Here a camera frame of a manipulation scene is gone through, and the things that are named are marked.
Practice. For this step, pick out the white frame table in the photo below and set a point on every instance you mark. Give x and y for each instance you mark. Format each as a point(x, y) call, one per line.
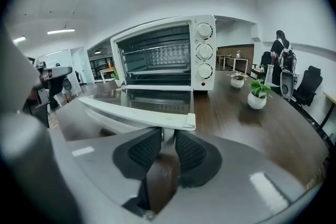
point(236, 58)

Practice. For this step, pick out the white glass oven door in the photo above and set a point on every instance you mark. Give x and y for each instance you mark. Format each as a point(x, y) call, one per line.
point(136, 114)

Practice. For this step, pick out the round white oven knob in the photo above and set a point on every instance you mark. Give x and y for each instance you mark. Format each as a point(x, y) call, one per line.
point(204, 51)
point(204, 71)
point(204, 30)

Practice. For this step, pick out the long ceiling light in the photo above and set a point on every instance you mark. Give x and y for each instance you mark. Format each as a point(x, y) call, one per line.
point(19, 39)
point(61, 31)

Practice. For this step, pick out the spiky green potted plant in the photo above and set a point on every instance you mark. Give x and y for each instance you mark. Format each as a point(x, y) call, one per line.
point(115, 74)

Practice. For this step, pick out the white toaster oven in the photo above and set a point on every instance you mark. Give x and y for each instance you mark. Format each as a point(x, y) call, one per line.
point(157, 87)

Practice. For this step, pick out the pale pink potted plant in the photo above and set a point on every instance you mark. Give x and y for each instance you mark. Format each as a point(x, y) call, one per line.
point(237, 81)

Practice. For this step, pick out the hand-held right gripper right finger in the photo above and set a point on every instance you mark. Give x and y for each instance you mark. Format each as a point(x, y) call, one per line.
point(236, 178)

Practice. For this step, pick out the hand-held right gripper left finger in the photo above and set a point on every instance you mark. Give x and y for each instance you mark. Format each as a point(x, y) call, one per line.
point(105, 160)

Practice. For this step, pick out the leafy green potted plant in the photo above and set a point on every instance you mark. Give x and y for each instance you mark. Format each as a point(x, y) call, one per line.
point(258, 99)

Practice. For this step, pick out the wood desk white legs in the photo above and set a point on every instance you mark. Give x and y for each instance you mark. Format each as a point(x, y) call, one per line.
point(106, 70)
point(331, 97)

